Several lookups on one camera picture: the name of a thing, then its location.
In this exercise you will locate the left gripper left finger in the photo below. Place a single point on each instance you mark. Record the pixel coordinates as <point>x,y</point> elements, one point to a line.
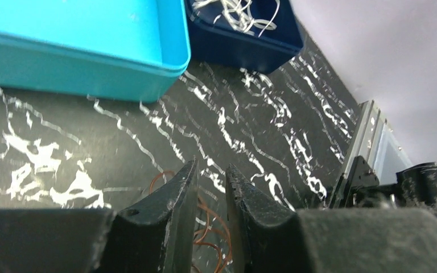
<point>153,235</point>

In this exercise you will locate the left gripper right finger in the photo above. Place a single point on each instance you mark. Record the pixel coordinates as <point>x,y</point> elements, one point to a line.
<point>269,237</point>

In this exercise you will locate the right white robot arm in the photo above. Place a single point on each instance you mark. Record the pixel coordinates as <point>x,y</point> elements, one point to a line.
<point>416,187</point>

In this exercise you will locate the teal square tray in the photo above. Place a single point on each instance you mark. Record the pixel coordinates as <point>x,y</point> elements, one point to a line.
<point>124,50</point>

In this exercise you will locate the navy square tray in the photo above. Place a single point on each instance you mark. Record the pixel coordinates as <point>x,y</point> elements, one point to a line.
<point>255,35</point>

